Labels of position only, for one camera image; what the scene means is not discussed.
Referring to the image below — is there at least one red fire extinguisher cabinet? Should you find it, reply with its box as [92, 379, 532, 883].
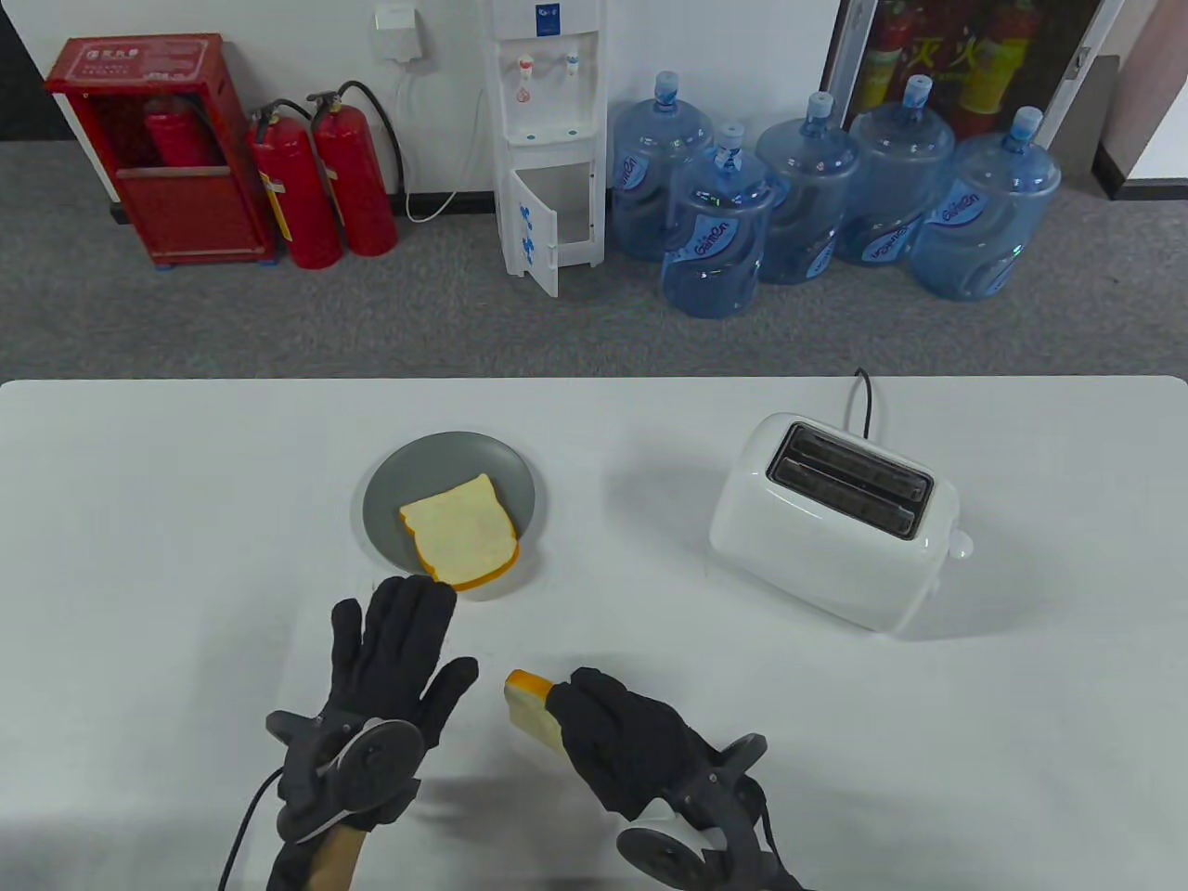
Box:
[44, 33, 278, 271]

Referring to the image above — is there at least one person's left hand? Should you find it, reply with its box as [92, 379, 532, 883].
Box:
[329, 575, 480, 755]

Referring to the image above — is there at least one blue water jug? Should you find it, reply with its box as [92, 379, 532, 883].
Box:
[609, 71, 717, 264]
[833, 73, 958, 269]
[908, 106, 1063, 303]
[754, 90, 861, 286]
[660, 123, 780, 320]

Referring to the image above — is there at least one person's right forearm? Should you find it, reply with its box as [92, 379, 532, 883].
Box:
[729, 831, 810, 891]

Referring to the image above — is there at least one black right wrist tracker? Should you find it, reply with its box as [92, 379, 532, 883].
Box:
[616, 732, 773, 891]

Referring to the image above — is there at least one black glove cable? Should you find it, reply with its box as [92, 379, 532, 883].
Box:
[217, 765, 285, 891]

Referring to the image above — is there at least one black wrist tracker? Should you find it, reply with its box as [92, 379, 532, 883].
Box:
[265, 709, 429, 844]
[616, 732, 773, 891]

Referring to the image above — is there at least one white water dispenser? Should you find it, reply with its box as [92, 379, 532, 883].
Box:
[481, 0, 610, 299]

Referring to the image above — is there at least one black left wrist tracker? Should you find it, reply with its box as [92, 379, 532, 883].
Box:
[265, 709, 429, 844]

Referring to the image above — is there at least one white power cable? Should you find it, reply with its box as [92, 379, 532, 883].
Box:
[397, 61, 487, 225]

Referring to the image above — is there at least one person's left forearm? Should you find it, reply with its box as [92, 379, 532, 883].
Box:
[267, 820, 374, 891]

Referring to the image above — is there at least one person's right hand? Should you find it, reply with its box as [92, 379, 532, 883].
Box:
[547, 666, 722, 823]

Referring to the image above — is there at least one grey round plate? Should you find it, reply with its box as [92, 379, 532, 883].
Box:
[361, 431, 538, 596]

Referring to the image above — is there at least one white wall socket box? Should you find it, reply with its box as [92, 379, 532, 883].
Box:
[373, 2, 425, 65]

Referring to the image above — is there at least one toast bread slice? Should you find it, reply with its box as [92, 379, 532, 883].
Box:
[398, 473, 522, 593]
[504, 668, 567, 755]

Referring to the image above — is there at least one white two-slot toaster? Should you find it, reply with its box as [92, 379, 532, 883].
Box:
[708, 411, 976, 637]

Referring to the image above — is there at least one glass-door fire hose cabinet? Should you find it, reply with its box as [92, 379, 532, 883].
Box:
[824, 0, 1107, 142]

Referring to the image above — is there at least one red fire extinguisher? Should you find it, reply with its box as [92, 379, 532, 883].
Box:
[307, 81, 407, 259]
[245, 99, 343, 271]
[142, 91, 222, 169]

